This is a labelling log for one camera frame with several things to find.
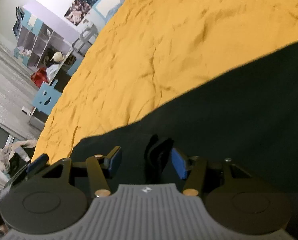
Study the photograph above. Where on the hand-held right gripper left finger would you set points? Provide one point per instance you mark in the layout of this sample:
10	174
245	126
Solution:
115	162

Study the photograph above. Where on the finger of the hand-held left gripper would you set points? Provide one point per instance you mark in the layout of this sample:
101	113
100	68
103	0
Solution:
37	163

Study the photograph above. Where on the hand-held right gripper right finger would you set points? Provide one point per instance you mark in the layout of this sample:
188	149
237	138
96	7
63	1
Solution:
179	165

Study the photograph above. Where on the black pants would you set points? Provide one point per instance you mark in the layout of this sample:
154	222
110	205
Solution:
239	105

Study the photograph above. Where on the pile of pale clothes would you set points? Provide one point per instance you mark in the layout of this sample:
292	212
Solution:
16	148

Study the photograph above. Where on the blue chair with face cutout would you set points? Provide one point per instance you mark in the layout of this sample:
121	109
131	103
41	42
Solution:
45	97

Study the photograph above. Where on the red bag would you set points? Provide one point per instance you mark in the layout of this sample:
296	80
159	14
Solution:
38	77

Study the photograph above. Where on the white hat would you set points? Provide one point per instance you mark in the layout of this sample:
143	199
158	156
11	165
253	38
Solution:
58	56

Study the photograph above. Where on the yellow bedspread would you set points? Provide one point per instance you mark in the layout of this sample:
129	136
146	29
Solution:
164	55

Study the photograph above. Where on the lavender shelf desk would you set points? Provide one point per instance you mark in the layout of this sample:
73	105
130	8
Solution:
38	42

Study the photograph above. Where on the grey chair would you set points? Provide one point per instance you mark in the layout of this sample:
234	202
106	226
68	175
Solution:
86	33

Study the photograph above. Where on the white and blue headboard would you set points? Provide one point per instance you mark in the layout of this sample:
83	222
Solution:
108	7

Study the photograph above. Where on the purple wall poster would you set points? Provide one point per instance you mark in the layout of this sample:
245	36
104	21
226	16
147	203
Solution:
76	12

